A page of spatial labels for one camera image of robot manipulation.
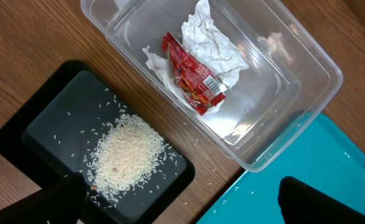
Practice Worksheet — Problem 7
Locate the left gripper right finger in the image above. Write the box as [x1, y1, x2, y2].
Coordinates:
[277, 176, 365, 224]

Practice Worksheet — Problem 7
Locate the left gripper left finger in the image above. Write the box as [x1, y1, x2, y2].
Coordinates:
[0, 173, 87, 223]

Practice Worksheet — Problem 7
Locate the red snack wrapper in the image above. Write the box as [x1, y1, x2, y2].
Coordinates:
[161, 33, 225, 115]

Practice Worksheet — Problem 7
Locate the white napkin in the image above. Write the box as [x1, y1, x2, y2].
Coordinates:
[142, 46, 220, 111]

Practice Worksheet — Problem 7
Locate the white printed paper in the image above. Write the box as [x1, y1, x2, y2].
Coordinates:
[181, 0, 249, 88]

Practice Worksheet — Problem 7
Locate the teal serving tray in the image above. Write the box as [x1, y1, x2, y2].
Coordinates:
[199, 114, 365, 223]

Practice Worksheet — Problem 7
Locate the pile of white rice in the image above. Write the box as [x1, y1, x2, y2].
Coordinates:
[83, 114, 176, 204]

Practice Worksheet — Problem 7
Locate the black tray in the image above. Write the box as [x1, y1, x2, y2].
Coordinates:
[0, 60, 195, 223]

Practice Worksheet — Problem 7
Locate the clear plastic bin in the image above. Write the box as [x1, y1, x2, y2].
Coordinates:
[80, 0, 343, 172]

